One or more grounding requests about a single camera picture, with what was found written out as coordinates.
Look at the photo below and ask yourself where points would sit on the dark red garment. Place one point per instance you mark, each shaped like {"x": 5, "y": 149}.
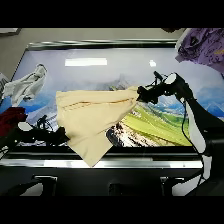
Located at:
{"x": 11, "y": 120}

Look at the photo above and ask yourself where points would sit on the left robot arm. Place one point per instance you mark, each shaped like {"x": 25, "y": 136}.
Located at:
{"x": 23, "y": 135}

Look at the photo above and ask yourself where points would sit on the purple garment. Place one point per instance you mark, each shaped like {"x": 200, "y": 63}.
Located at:
{"x": 203, "y": 46}

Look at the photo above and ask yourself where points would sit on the silver frame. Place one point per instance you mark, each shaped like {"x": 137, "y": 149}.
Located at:
{"x": 110, "y": 163}

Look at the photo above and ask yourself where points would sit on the beige garment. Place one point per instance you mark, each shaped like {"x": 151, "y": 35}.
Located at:
{"x": 90, "y": 116}

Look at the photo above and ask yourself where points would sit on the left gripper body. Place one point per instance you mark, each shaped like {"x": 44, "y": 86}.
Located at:
{"x": 60, "y": 136}

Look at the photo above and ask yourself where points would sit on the white garment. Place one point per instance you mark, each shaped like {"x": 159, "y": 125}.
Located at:
{"x": 26, "y": 85}

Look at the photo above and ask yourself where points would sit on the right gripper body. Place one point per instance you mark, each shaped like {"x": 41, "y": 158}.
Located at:
{"x": 146, "y": 94}

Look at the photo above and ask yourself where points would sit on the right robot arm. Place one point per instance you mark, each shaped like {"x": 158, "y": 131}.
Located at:
{"x": 196, "y": 113}

